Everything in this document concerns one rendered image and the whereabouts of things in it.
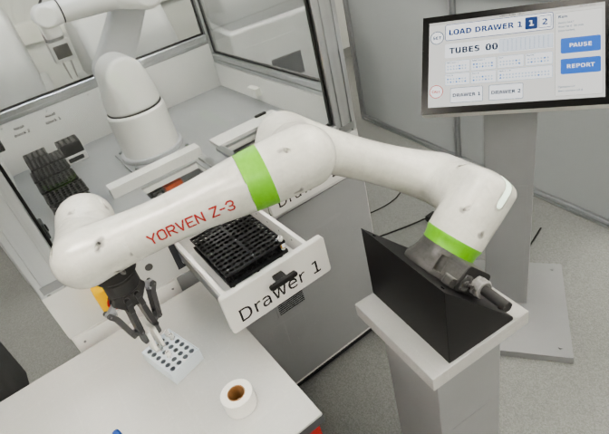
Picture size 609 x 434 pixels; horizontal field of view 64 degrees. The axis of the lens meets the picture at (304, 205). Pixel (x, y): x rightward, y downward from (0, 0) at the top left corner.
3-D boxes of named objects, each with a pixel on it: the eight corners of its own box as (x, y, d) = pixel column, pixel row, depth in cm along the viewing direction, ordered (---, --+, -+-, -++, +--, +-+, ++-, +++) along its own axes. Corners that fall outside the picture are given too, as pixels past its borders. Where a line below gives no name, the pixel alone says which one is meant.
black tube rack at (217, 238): (290, 258, 128) (285, 240, 125) (233, 294, 121) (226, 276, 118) (249, 226, 145) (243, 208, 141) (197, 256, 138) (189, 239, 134)
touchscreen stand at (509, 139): (573, 363, 177) (610, 105, 121) (444, 349, 194) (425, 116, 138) (560, 269, 215) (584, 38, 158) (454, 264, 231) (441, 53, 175)
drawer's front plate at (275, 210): (345, 175, 160) (340, 146, 154) (273, 217, 149) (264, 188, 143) (343, 173, 161) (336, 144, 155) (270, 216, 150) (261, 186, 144)
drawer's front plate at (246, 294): (331, 269, 124) (323, 236, 118) (235, 334, 113) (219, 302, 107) (327, 266, 125) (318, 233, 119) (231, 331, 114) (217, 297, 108)
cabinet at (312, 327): (393, 323, 210) (367, 165, 166) (179, 489, 170) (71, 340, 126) (275, 235, 280) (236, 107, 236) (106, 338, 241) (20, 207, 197)
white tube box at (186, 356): (204, 358, 117) (198, 348, 115) (177, 384, 112) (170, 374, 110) (173, 338, 124) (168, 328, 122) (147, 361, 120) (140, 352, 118)
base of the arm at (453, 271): (517, 326, 96) (533, 302, 95) (471, 309, 88) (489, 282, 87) (433, 264, 118) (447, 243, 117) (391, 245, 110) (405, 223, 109)
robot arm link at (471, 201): (446, 243, 118) (488, 174, 115) (486, 271, 104) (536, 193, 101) (406, 222, 113) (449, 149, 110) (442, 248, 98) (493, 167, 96)
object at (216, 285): (321, 265, 124) (315, 246, 121) (235, 322, 114) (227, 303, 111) (245, 208, 154) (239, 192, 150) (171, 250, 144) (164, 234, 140)
